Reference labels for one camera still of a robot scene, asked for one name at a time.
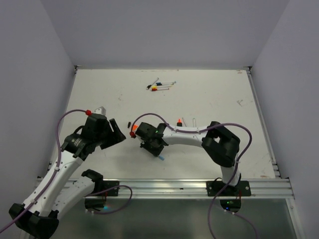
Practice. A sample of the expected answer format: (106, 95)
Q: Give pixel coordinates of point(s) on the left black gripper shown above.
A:
(116, 136)

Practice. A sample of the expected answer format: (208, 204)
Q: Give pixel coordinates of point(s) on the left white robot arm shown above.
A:
(40, 212)

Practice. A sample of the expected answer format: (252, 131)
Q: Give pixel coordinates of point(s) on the yellow cap marker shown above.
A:
(161, 86)

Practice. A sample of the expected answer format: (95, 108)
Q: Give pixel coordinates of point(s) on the aluminium rail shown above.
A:
(199, 188)
(263, 125)

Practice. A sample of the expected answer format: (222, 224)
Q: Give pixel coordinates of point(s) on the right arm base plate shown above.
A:
(228, 188)

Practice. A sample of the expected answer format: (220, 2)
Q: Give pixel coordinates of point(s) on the aluminium front rail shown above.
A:
(199, 188)

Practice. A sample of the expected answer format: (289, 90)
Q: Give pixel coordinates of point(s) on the aluminium right side rail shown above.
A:
(263, 125)

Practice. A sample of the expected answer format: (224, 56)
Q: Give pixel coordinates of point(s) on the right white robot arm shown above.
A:
(221, 145)

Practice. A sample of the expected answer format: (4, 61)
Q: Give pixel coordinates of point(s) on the red cap marker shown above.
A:
(159, 89)

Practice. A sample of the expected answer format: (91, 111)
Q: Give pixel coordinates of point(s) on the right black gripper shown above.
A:
(155, 152)

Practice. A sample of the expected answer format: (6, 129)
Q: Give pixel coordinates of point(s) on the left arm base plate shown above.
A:
(109, 188)

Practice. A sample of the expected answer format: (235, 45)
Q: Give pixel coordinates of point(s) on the black cap marker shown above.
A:
(152, 84)

